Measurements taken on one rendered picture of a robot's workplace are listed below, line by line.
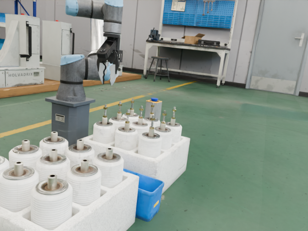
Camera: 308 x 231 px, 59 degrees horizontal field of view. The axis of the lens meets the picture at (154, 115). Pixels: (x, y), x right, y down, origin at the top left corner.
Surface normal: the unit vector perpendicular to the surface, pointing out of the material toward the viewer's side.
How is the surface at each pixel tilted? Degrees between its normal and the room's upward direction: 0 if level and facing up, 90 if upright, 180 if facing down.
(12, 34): 67
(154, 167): 90
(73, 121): 90
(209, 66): 90
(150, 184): 88
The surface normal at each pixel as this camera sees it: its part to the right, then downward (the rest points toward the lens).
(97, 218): 0.89, 0.19
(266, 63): -0.38, 0.18
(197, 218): 0.11, -0.97
